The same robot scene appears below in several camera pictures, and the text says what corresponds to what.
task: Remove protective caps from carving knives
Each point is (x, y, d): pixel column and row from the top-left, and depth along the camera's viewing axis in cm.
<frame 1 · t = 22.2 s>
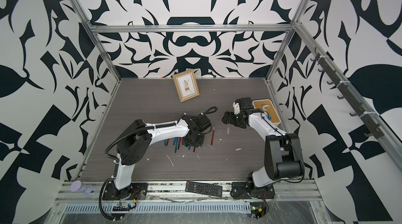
left hand: (197, 141, 89), fingers closed
right hand: (228, 118, 92), fingers open
white box with wooden lid: (259, 102, 103), point 6 cm above the table
red knife capped: (179, 143, 91), on the table
red carving knife: (193, 149, 89), on the table
red carving knife rightmost: (212, 135, 95), on the table

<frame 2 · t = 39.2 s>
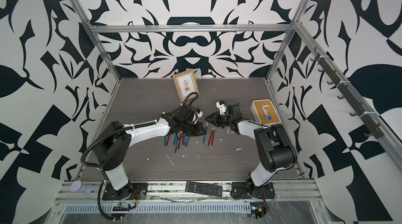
left hand: (206, 130, 85), fingers closed
right hand: (205, 117, 90), fingers closed
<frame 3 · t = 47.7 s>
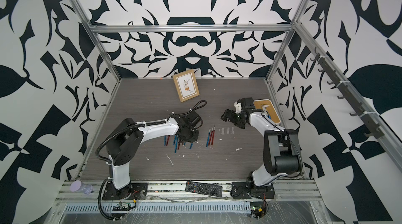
left hand: (194, 136, 91), fingers closed
right hand: (227, 117, 93), fingers open
blue knife capped right: (208, 136, 94), on the table
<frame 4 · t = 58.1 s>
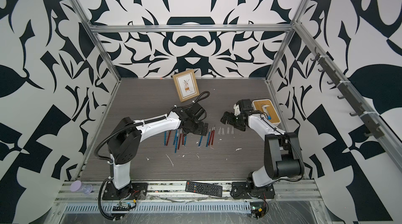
left hand: (200, 128, 89), fingers open
right hand: (227, 119, 92), fingers open
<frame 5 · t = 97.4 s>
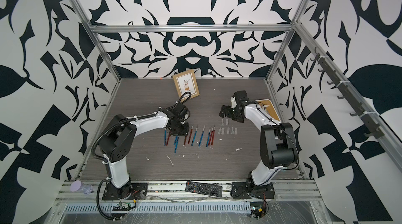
left hand: (186, 131, 93), fingers closed
right hand: (226, 112, 94), fingers open
